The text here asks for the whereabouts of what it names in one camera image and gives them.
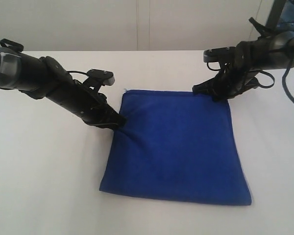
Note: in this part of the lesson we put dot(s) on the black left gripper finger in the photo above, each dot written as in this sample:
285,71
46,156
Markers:
109,118

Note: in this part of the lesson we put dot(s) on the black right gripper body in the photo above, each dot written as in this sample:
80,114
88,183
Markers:
238,76

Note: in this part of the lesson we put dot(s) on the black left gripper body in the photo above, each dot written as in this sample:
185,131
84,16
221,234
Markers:
66,89

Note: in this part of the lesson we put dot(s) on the blue terry towel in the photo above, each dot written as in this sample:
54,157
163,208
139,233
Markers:
176,146

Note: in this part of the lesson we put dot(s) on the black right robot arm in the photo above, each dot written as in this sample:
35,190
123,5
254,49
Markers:
273,50

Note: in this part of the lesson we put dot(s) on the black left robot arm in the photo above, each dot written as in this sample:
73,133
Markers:
19,71

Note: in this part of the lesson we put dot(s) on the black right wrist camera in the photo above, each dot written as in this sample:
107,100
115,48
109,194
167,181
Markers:
223,55

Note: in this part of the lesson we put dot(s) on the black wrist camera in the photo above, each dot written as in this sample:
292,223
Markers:
223,55
99,77

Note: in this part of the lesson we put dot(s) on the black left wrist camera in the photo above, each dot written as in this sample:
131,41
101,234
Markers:
99,77

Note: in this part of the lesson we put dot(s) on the dark metal post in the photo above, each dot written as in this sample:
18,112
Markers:
275,13

